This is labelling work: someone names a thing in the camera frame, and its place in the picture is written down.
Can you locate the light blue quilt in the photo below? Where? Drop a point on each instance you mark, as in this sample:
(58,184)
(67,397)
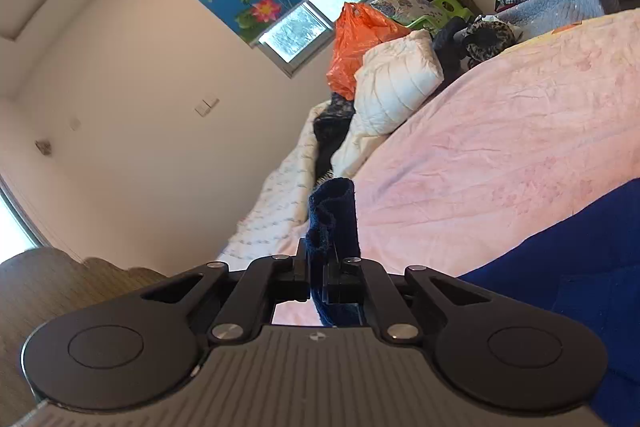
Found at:
(555,7)

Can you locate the white patterned quilt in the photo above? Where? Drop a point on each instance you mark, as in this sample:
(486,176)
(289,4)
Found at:
(280,202)

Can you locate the navy cloth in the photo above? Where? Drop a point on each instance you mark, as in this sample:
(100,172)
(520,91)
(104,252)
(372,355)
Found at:
(450,44)

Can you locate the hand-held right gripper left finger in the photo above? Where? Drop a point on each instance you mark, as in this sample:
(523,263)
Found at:
(300,272)

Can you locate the dark blue fleece garment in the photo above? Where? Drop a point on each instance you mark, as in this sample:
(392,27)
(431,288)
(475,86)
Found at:
(575,282)

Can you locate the pink bed blanket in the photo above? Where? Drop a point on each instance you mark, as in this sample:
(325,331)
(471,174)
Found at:
(500,132)

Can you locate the orange plastic bag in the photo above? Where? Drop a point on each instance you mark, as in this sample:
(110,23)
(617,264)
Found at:
(350,52)

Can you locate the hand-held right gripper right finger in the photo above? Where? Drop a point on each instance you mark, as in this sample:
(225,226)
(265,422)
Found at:
(340,279)

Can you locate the leopard print cloth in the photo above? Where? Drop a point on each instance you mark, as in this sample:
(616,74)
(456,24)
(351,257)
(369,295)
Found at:
(487,38)

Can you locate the wooden bed board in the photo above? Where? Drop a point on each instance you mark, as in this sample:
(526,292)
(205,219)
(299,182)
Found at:
(75,282)

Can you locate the white quilted pillow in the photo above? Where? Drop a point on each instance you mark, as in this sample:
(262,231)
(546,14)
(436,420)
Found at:
(395,77)

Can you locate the window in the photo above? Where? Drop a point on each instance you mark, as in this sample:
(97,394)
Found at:
(305,24)

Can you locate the green plastic stool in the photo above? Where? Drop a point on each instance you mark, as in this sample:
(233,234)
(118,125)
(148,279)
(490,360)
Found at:
(442,9)

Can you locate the floral pillow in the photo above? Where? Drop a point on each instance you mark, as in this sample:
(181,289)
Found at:
(397,2)

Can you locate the dark cloth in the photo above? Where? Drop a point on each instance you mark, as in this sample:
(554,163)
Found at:
(330,132)

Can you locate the white wall switch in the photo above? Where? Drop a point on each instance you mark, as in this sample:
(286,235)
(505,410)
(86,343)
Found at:
(206,105)

